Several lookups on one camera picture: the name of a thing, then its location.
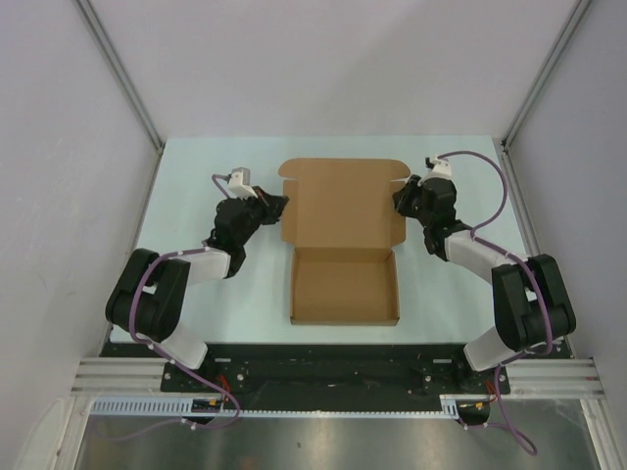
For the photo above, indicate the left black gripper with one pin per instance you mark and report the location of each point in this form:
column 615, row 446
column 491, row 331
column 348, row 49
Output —
column 271, row 206

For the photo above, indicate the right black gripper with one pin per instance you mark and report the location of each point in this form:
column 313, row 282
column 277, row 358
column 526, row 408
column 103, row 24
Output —
column 403, row 197

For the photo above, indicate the brown cardboard box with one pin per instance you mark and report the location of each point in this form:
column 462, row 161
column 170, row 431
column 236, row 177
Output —
column 343, row 226

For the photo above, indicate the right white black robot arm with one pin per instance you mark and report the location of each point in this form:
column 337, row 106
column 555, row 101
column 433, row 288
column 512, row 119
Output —
column 531, row 305

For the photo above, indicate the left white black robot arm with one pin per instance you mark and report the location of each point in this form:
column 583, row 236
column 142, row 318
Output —
column 148, row 298

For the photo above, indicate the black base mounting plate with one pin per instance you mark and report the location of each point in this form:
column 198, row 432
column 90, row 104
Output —
column 423, row 369

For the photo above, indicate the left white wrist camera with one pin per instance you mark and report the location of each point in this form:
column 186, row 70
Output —
column 239, row 183

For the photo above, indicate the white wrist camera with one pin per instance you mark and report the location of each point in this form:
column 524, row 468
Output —
column 439, row 168
column 239, row 183

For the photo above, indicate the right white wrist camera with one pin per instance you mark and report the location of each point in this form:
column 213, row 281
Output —
column 439, row 168

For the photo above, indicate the grey slotted cable duct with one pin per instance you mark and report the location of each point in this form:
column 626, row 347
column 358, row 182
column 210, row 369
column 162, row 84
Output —
column 442, row 407

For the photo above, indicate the aluminium front rail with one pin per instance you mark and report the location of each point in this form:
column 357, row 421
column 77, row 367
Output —
column 534, row 379

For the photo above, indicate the right aluminium frame post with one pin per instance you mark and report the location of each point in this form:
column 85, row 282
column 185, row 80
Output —
column 566, row 34

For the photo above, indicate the aluminium frame post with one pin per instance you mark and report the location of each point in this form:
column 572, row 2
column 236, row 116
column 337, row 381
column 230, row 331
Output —
column 112, row 58
column 566, row 34

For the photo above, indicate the left aluminium frame post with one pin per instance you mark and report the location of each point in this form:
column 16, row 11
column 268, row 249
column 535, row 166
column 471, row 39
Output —
column 112, row 58

